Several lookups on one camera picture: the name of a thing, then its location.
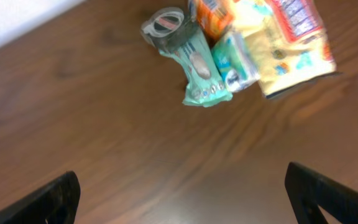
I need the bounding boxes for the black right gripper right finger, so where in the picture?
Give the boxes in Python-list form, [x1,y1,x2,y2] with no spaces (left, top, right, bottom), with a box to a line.
[285,162,358,224]

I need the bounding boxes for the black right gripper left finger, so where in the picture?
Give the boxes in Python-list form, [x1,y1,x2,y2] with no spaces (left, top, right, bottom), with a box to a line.
[0,171,81,224]

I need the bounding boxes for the mint green wipes pack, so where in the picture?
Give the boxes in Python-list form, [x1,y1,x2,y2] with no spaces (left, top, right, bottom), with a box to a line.
[159,29,232,107]

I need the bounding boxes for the cream snack bag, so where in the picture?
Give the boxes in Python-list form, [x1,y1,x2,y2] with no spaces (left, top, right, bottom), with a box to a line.
[227,0,336,98]

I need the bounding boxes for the teal Kleenex tissue pack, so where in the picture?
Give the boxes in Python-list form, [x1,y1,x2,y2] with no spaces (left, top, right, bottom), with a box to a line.
[211,32,260,93]

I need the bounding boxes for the orange Kleenex tissue pack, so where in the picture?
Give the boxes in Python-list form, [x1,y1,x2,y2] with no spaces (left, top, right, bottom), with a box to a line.
[188,0,234,40]

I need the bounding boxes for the dark green round-logo packet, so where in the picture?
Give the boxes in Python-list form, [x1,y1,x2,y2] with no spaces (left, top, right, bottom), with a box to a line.
[140,7,199,52]

